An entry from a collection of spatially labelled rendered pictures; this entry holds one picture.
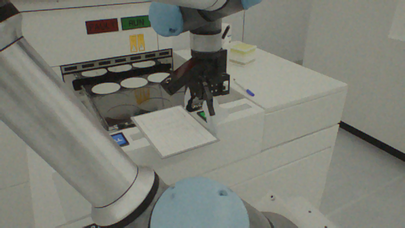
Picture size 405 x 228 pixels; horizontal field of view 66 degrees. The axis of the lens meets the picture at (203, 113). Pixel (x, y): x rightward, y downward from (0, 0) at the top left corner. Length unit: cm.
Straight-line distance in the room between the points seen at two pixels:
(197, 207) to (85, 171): 15
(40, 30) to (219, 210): 98
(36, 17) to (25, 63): 82
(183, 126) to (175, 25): 29
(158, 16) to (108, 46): 68
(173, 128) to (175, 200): 37
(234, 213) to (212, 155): 45
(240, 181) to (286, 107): 26
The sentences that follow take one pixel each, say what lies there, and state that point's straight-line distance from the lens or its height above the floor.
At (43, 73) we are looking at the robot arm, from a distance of 42.
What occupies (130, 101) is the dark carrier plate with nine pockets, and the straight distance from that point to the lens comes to 108.
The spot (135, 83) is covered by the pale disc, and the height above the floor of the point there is 90.
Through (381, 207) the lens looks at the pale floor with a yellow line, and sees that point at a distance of 220.
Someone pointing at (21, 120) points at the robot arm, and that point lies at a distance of 42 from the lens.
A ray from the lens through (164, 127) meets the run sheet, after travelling 78.
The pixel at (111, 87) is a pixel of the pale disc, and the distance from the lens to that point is 121.
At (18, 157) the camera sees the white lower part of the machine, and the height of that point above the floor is 64.
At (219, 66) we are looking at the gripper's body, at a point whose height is 110.
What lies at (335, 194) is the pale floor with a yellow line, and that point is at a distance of 217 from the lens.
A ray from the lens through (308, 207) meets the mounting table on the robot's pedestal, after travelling 80.
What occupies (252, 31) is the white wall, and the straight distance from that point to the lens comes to 354.
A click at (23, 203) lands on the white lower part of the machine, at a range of 154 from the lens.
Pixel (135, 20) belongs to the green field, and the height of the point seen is 111.
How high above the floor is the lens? 136
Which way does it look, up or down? 28 degrees down
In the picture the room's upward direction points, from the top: straight up
